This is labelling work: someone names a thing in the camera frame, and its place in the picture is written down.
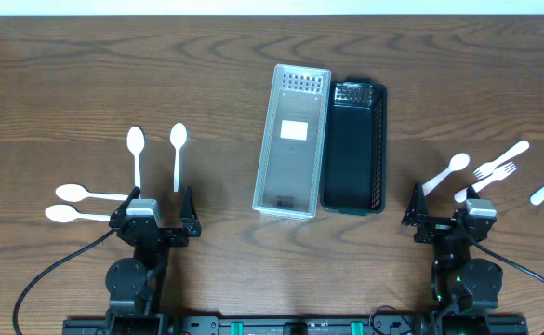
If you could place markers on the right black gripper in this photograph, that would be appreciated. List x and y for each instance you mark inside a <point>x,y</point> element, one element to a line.
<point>417,216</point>

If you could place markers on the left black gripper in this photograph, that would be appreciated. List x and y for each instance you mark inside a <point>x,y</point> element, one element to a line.
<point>161,233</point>

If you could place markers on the white plastic spoon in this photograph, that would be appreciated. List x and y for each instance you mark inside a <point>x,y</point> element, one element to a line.
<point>76,193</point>
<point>68,213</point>
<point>178,137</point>
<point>456,163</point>
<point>135,142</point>

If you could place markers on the white plastic fork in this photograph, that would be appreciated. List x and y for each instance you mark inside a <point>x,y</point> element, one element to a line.
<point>488,168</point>
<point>499,174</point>

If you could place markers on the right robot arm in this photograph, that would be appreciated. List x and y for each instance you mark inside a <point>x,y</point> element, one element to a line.
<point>465,288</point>

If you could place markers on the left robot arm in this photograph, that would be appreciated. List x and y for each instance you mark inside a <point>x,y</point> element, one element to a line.
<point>135,284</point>

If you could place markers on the black plastic basket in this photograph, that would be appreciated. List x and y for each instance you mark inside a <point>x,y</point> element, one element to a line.
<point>353,179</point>

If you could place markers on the clear plastic basket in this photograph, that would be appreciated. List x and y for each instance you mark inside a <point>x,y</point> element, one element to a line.
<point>287,183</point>

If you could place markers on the white label sticker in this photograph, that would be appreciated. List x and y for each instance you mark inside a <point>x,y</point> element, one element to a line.
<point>294,130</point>

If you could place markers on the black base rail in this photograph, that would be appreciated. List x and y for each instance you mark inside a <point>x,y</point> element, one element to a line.
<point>389,324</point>

